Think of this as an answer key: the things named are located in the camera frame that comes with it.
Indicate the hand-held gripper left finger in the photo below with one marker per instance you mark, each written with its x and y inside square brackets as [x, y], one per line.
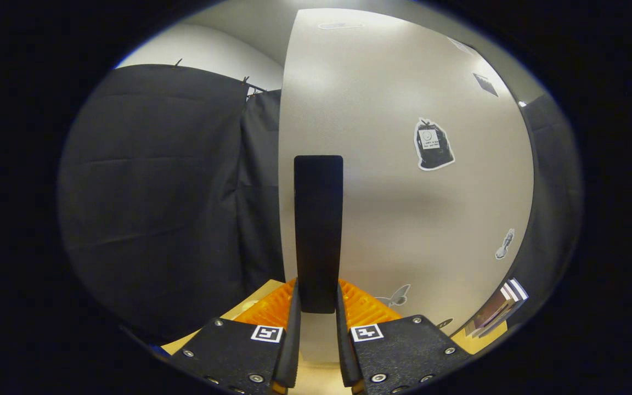
[288, 351]

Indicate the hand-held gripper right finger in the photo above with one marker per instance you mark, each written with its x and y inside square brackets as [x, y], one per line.
[347, 351]

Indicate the grey cabinet door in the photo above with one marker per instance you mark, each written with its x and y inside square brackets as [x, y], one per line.
[393, 219]

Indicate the white spine book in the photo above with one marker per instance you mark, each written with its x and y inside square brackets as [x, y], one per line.
[505, 308]

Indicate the blue grey book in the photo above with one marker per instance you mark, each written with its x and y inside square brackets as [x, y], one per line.
[515, 291]

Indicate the black backdrop cloth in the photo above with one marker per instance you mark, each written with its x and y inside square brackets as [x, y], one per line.
[157, 192]

